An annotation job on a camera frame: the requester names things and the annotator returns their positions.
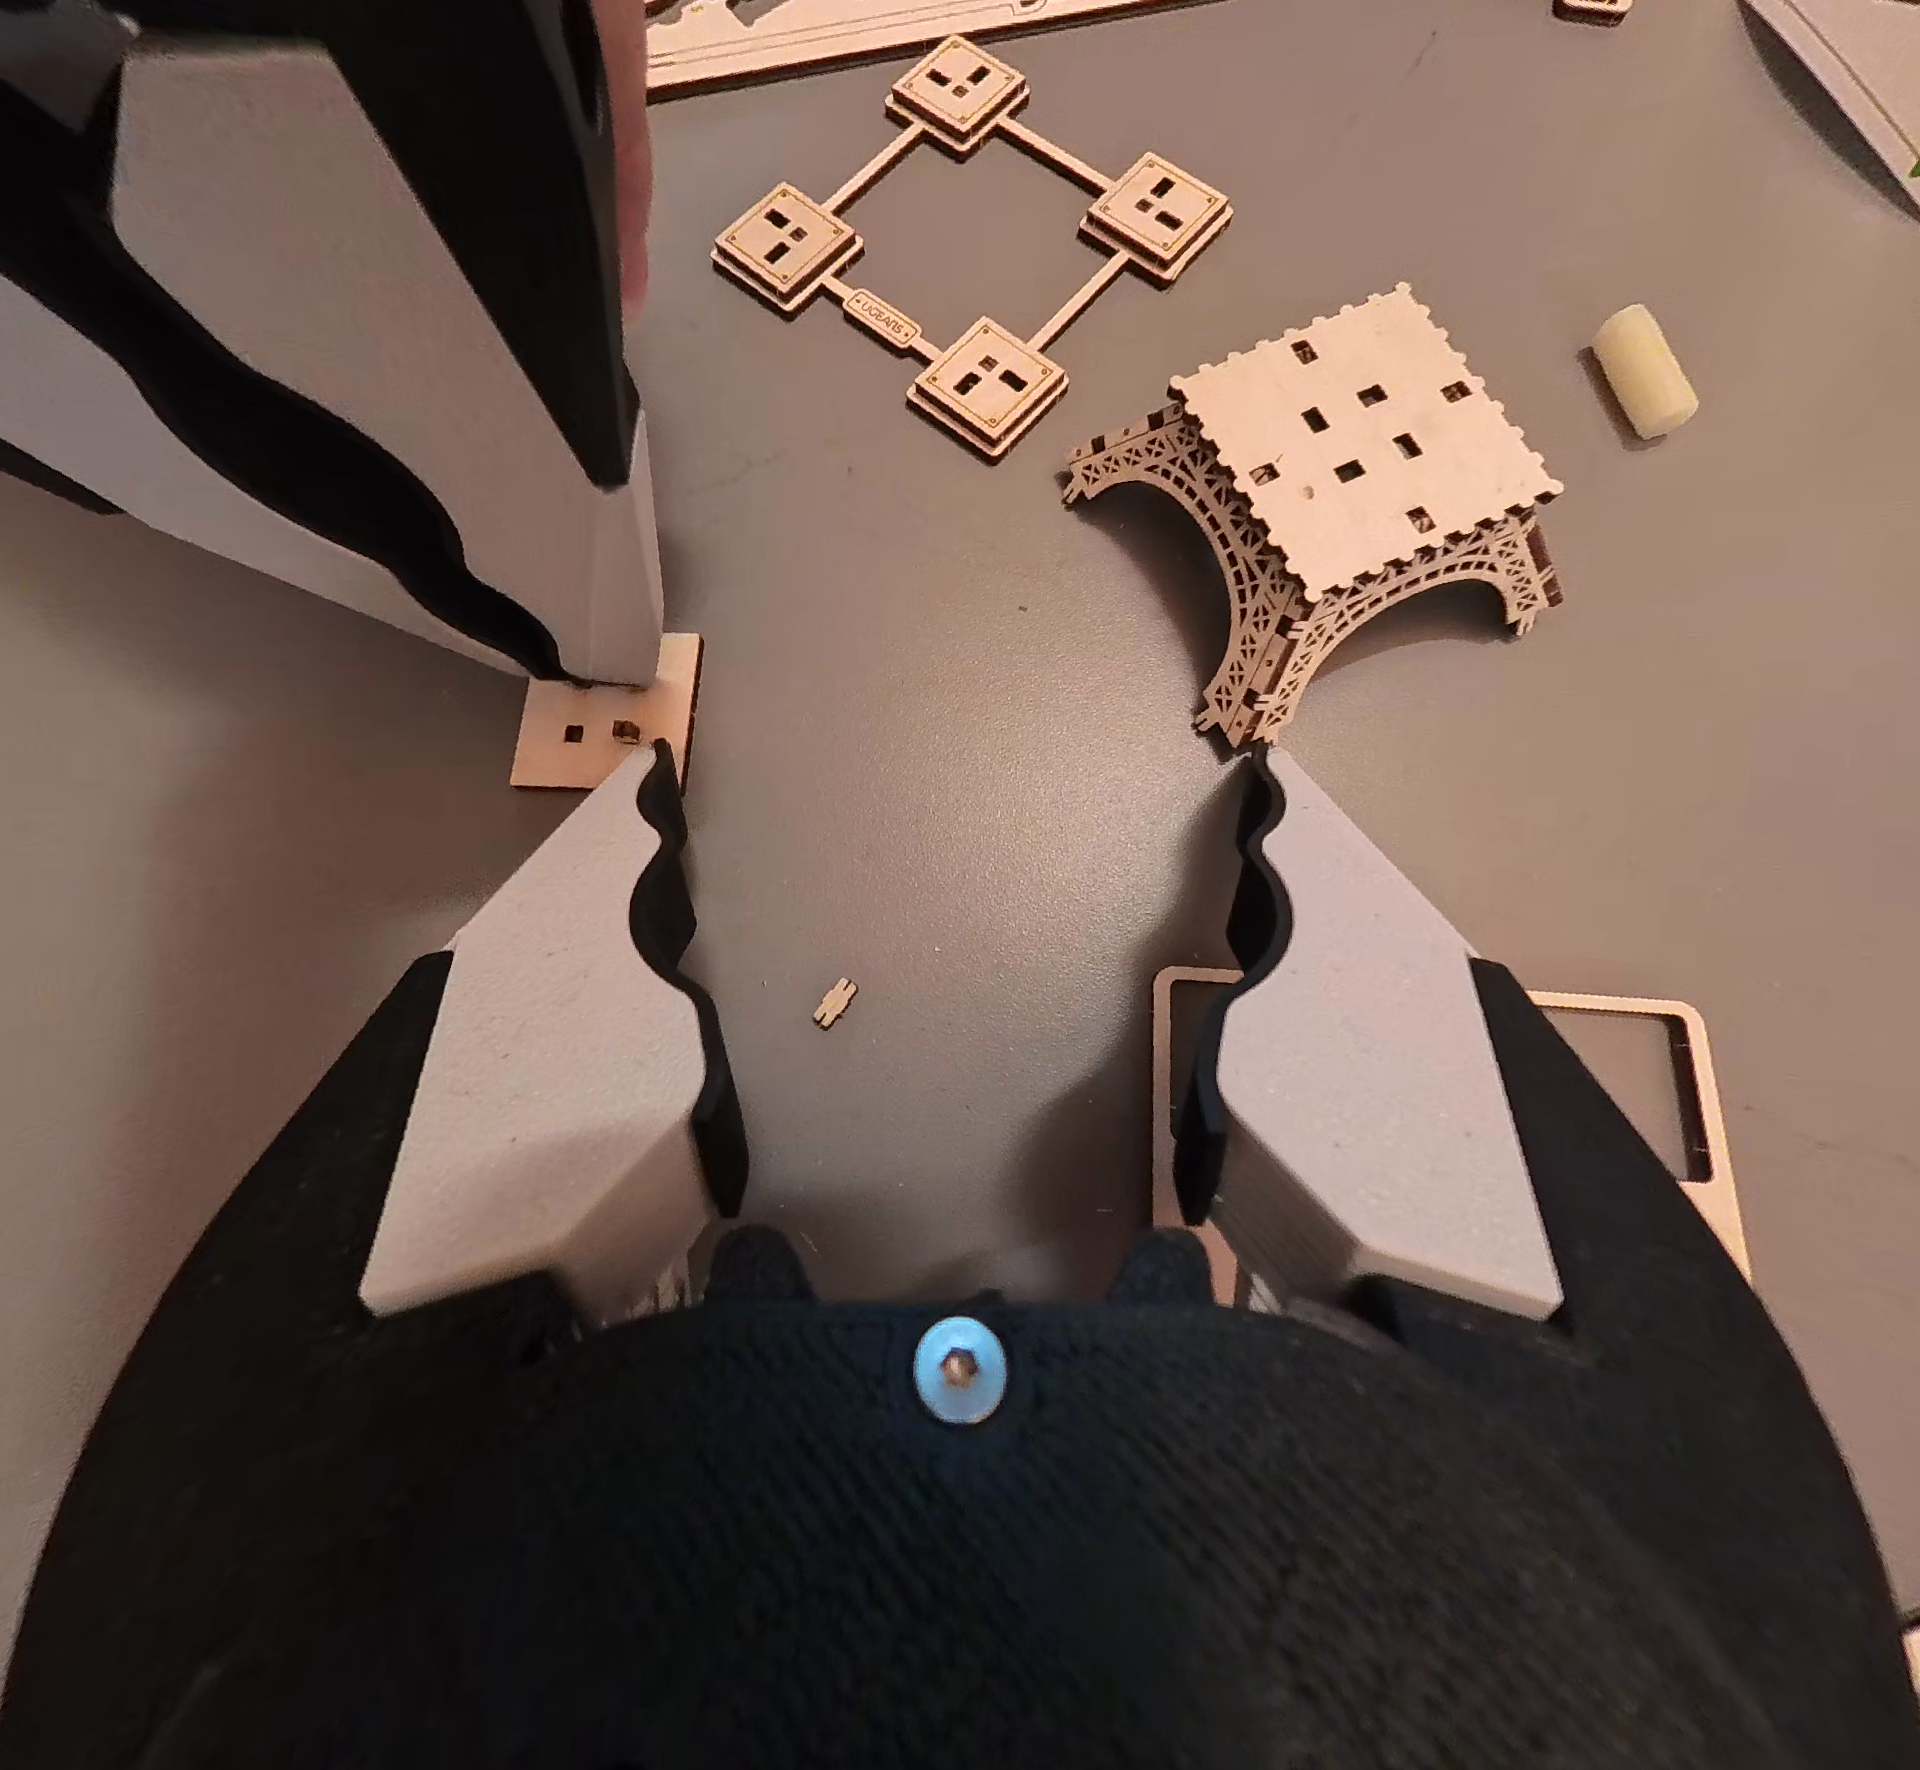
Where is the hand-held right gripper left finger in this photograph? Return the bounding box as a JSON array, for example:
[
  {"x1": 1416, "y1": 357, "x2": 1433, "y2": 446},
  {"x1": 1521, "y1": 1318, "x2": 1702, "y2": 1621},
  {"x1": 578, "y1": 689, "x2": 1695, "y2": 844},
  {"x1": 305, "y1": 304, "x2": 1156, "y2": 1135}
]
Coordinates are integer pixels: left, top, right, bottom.
[{"x1": 355, "y1": 740, "x2": 752, "y2": 1322}]

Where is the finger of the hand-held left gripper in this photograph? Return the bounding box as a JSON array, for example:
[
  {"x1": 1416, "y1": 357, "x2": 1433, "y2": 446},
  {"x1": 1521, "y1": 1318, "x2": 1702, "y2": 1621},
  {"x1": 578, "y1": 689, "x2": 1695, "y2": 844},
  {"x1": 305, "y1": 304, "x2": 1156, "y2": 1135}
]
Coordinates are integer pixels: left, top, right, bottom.
[
  {"x1": 0, "y1": 75, "x2": 564, "y2": 680},
  {"x1": 87, "y1": 38, "x2": 667, "y2": 689}
]

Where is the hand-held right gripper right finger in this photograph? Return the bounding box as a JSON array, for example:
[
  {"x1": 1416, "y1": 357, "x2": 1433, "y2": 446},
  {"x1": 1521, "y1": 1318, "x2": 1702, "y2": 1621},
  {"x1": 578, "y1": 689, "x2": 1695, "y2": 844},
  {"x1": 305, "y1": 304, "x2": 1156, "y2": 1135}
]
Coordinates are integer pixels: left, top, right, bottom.
[{"x1": 1173, "y1": 745, "x2": 1563, "y2": 1322}]

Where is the small square wooden plate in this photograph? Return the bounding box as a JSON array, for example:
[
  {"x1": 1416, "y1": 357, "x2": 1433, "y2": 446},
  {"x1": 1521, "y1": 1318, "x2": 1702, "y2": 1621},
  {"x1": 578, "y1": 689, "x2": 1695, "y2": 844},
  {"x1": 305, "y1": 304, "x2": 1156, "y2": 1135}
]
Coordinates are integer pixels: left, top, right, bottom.
[{"x1": 508, "y1": 633, "x2": 703, "y2": 794}]

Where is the person's left hand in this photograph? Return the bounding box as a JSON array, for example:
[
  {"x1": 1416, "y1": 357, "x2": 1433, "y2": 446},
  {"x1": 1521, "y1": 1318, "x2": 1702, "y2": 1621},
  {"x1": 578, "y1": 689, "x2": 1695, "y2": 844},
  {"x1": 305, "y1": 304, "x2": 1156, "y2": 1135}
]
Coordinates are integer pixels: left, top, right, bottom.
[{"x1": 554, "y1": 0, "x2": 657, "y2": 319}]

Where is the punched-out wooden parts sheet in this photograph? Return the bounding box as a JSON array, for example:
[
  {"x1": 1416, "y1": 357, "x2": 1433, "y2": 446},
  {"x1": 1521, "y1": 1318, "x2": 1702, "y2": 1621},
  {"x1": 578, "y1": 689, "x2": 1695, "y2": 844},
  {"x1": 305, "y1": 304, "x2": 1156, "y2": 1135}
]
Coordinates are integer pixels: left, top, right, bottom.
[{"x1": 1152, "y1": 969, "x2": 1757, "y2": 1285}]

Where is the wooden lattice tower base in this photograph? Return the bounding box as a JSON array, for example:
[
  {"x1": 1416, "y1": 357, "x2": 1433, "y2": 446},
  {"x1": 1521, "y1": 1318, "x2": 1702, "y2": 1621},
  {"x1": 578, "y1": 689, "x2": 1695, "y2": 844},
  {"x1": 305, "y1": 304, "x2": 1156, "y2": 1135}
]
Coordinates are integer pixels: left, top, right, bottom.
[{"x1": 1061, "y1": 281, "x2": 1560, "y2": 753}]

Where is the pale wax cylinder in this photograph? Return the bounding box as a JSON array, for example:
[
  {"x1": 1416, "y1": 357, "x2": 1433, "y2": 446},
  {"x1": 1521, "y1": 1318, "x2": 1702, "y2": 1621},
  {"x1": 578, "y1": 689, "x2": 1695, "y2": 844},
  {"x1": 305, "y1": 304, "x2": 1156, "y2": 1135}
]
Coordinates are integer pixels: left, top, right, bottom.
[{"x1": 1590, "y1": 302, "x2": 1703, "y2": 440}]

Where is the paper instruction booklet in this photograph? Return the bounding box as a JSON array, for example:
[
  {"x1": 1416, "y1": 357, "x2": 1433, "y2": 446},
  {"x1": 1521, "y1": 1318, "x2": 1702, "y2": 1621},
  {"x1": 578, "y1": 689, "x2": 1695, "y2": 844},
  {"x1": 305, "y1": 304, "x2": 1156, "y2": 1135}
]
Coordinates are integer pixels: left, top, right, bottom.
[{"x1": 1627, "y1": 0, "x2": 1920, "y2": 213}]

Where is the wooden four-pad square frame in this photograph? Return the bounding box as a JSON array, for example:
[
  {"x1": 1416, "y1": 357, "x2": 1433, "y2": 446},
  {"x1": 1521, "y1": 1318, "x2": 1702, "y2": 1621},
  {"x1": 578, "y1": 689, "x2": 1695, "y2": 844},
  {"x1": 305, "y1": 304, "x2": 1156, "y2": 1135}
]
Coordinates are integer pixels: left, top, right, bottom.
[{"x1": 709, "y1": 34, "x2": 1236, "y2": 463}]

